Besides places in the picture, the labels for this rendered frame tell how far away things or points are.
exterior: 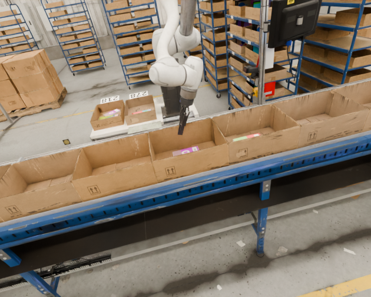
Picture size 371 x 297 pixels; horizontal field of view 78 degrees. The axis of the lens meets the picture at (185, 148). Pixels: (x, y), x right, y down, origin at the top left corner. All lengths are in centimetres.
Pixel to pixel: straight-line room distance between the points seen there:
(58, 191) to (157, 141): 58
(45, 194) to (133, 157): 51
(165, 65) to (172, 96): 98
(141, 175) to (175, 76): 51
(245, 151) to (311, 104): 64
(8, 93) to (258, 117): 513
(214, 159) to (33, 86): 483
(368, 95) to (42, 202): 205
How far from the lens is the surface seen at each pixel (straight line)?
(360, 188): 220
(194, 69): 120
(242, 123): 149
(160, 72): 110
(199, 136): 143
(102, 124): 222
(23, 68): 554
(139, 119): 214
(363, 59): 319
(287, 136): 130
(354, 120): 152
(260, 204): 144
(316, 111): 174
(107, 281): 208
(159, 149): 142
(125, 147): 141
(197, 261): 194
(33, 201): 134
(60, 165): 153
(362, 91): 191
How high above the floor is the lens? 172
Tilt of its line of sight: 35 degrees down
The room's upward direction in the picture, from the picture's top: 10 degrees counter-clockwise
